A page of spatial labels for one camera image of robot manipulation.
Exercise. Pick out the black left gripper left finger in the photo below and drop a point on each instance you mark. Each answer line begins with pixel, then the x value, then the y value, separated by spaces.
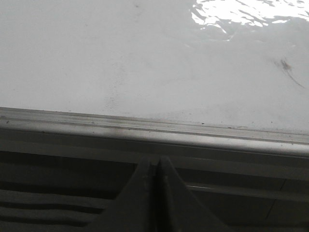
pixel 131 211

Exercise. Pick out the white whiteboard with aluminium frame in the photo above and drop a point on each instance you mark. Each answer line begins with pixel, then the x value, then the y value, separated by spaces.
pixel 222 74

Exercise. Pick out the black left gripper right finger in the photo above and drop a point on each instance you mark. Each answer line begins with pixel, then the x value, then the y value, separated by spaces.
pixel 178 209

